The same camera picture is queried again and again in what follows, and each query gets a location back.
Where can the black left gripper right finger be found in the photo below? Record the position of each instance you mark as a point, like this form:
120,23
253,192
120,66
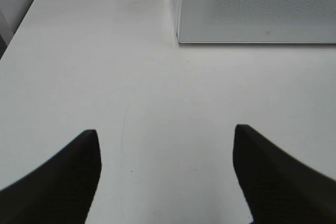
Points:
277,187

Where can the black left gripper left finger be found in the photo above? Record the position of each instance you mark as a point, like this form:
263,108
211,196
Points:
61,190

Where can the white microwave door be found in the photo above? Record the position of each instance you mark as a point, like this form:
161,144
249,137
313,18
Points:
256,21

